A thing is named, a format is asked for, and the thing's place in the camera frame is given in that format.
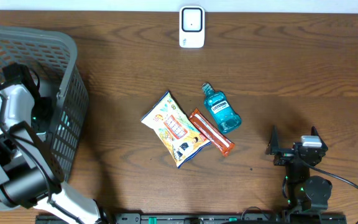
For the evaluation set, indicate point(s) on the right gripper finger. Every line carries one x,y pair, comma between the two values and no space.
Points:
318,133
273,147

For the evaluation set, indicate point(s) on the red snack bar wrapper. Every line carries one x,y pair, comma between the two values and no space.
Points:
210,132

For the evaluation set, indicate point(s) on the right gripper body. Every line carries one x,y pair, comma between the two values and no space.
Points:
284,155

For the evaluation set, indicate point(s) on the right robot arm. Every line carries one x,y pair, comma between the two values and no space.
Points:
307,195

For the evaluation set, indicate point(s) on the blue mouthwash bottle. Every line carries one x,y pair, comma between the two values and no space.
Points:
220,109

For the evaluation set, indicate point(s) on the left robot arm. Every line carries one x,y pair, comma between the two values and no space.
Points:
30,175

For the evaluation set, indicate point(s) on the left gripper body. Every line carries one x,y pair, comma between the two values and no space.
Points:
40,112

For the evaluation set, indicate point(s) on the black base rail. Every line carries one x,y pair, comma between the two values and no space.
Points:
135,218

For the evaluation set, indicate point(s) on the grey plastic shopping basket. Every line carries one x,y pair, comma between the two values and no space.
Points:
52,56

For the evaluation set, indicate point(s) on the white barcode scanner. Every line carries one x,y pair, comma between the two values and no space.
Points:
192,27

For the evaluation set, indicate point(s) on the yellow snack bag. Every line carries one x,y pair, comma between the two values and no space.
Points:
172,126

